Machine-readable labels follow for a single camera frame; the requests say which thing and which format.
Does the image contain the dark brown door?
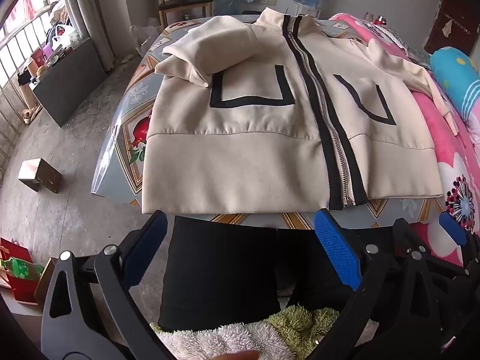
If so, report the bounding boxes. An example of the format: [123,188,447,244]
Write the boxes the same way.
[425,0,480,55]

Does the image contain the blue dotted pillow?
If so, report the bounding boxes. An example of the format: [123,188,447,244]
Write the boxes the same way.
[429,46,480,128]

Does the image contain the dark grey cabinet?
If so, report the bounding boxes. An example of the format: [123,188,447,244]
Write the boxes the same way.
[32,37,107,128]

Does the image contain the brown box with white side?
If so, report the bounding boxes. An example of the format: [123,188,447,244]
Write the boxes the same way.
[18,157,62,194]

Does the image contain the person's left hand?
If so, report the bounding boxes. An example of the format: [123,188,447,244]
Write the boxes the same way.
[208,349,262,360]

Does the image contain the red gift bag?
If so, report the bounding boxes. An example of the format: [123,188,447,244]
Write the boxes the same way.
[0,237,38,304]

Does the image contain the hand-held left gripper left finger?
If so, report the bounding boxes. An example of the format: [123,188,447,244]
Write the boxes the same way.
[40,210,177,360]

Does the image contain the green bottle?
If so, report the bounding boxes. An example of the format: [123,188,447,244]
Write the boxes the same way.
[0,257,45,280]

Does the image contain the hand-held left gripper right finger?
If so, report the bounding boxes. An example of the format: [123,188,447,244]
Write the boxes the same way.
[310,208,464,360]

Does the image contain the grey curtain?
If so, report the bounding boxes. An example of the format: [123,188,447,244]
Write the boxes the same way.
[60,0,115,72]

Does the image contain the person's black pants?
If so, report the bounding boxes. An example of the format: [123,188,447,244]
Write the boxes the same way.
[157,215,398,332]

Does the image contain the beige jacket with black trim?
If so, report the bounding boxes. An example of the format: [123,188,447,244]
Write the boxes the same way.
[142,7,460,216]

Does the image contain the pink floral blanket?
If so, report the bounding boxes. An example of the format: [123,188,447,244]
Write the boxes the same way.
[330,12,480,267]

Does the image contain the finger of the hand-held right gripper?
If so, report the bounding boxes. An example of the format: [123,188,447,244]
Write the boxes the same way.
[392,217,432,261]
[438,211,480,271]

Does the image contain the brown cardboard box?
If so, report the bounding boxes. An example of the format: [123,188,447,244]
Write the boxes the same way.
[34,257,59,310]

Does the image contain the empty clear water jug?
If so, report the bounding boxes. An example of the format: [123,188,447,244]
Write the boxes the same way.
[214,0,241,17]

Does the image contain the white water dispenser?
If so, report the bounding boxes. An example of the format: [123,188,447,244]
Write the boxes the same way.
[294,5,321,19]

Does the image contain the silver cushion with lace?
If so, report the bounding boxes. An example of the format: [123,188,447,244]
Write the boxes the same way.
[382,26,432,68]

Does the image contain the clear plastic bag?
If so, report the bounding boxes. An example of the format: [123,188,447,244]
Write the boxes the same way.
[129,24,162,57]

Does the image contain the fruit print tablecloth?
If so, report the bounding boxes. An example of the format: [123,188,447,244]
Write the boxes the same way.
[90,14,451,231]

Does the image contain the white plastic bag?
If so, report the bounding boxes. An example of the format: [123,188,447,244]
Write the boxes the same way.
[50,24,81,51]

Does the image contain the white green fleece garment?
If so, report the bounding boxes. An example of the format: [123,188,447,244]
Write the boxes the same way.
[150,305,376,360]

